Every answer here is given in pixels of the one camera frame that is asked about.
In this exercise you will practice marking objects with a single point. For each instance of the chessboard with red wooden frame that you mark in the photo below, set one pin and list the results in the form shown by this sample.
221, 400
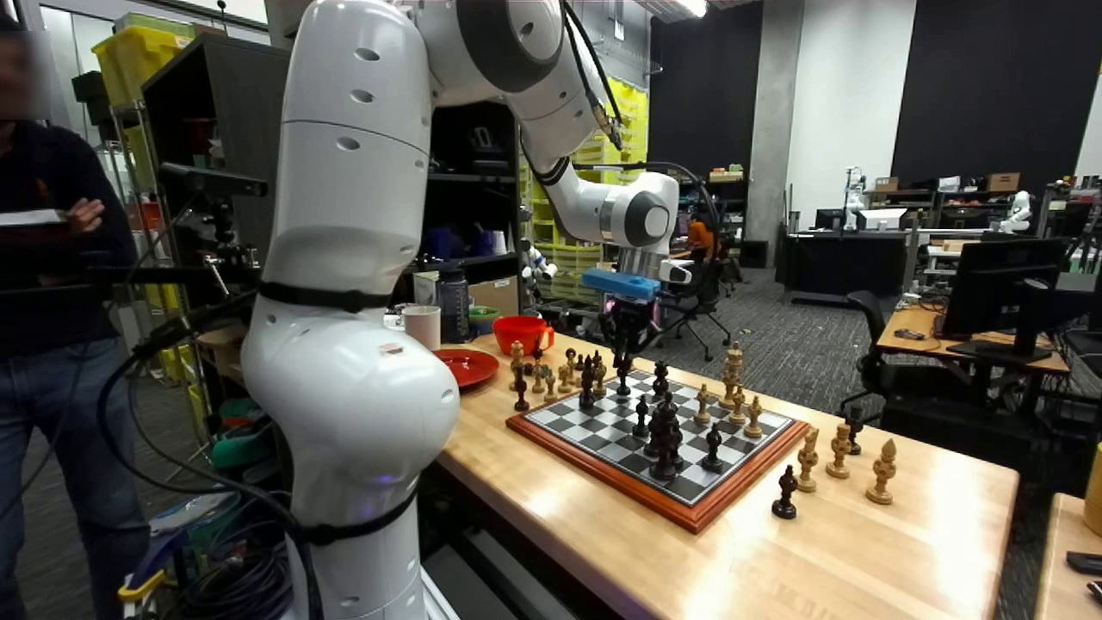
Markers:
609, 448

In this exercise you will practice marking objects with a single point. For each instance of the red plate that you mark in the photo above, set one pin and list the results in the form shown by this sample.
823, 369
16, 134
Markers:
469, 367

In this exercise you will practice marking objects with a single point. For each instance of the black chess bishop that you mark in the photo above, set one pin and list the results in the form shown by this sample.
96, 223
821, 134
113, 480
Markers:
668, 452

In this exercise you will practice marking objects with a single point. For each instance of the black lab bench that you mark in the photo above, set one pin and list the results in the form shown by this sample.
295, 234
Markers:
844, 262

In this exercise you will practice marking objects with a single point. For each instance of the black office chair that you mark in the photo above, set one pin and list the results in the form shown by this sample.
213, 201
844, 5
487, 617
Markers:
918, 381
703, 282

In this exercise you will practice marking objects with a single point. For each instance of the black chess pawn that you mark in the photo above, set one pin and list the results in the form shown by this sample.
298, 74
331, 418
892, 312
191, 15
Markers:
641, 418

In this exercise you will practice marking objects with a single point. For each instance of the wooden office desk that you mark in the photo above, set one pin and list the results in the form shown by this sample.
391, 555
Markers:
977, 345

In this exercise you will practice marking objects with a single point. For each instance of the dark drink bottle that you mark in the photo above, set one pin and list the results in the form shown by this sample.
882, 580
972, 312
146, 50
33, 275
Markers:
454, 304

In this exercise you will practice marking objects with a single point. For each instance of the person in dark sweater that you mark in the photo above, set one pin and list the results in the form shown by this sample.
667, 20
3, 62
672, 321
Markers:
57, 299

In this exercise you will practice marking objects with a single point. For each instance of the white notebook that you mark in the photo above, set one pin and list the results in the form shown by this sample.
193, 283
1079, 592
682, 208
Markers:
29, 217

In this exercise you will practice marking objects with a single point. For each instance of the yellow plastic sheet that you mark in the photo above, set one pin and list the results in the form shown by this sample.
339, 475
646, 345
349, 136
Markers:
134, 62

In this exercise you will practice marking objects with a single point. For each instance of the black chess piece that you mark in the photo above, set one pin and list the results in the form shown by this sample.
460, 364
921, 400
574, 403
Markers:
852, 430
787, 490
520, 391
626, 381
656, 422
710, 447
660, 381
586, 387

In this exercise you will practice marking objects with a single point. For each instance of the tall light wooden chess piece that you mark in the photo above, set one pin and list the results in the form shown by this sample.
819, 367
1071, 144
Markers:
730, 369

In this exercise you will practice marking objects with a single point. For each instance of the small wooden side table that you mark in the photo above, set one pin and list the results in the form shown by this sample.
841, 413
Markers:
1070, 562

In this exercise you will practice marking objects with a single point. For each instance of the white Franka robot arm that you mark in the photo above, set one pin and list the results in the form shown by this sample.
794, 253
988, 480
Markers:
346, 229

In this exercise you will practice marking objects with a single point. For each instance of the black equipment shelf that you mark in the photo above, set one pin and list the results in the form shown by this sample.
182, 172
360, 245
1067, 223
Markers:
207, 151

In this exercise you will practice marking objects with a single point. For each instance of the black computer monitor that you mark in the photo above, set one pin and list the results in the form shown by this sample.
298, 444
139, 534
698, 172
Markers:
1000, 283

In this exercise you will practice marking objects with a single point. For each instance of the bystander hand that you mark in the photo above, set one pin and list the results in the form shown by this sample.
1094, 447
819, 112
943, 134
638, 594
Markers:
84, 214

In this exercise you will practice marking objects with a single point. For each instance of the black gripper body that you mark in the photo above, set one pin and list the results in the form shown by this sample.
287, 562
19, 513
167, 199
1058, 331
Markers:
632, 320

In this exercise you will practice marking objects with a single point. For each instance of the red plastic bowl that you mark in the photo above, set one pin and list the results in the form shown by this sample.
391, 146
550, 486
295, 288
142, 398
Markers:
526, 337

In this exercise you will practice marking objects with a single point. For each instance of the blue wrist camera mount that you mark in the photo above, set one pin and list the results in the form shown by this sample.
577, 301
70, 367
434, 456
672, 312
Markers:
623, 283

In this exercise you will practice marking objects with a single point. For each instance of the white paper cup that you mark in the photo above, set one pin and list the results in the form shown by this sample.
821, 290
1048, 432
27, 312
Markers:
422, 324

